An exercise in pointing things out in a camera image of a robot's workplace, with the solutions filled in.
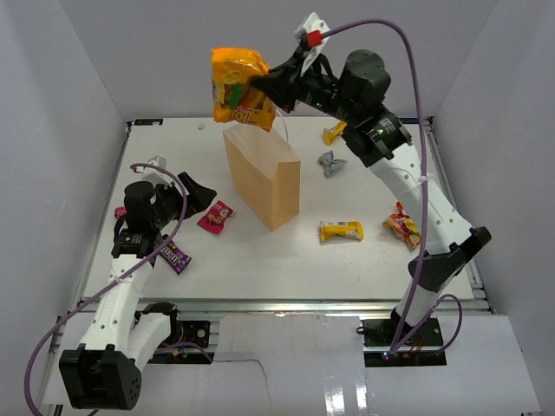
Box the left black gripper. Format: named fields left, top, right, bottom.
left=150, top=172, right=216, bottom=230

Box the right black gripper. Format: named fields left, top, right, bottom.
left=255, top=44, right=362, bottom=124

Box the pink candy packet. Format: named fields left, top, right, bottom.
left=197, top=200, right=235, bottom=235

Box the large orange snack bag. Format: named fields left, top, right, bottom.
left=211, top=48, right=276, bottom=132

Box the purple M&M's packet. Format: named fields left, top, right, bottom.
left=159, top=240, right=192, bottom=275

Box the yellow snack bar wrapper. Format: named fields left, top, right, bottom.
left=319, top=221, right=364, bottom=242

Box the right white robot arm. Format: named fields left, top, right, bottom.
left=251, top=49, right=492, bottom=346

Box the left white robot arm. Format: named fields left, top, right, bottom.
left=59, top=172, right=217, bottom=410

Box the brown paper bag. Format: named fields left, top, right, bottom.
left=223, top=124, right=301, bottom=231

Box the orange fruit candy bag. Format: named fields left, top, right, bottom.
left=382, top=202, right=421, bottom=250

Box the small yellow candy wrapper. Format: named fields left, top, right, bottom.
left=323, top=121, right=346, bottom=146

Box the small magenta wrapper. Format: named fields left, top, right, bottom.
left=114, top=206, right=127, bottom=219

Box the silver crumpled wrapper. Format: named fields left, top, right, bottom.
left=317, top=151, right=348, bottom=178

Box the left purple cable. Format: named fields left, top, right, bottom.
left=23, top=162, right=213, bottom=415

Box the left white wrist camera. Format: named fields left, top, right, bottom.
left=135, top=155, right=175, bottom=185

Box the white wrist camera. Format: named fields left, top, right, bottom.
left=135, top=155, right=175, bottom=185
left=294, top=12, right=330, bottom=76

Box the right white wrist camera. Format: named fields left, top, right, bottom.
left=294, top=12, right=330, bottom=76

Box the aluminium front rail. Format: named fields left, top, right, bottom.
left=76, top=298, right=491, bottom=314

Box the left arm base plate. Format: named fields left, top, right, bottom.
left=148, top=321, right=213, bottom=365

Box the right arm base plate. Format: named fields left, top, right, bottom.
left=356, top=318, right=447, bottom=368

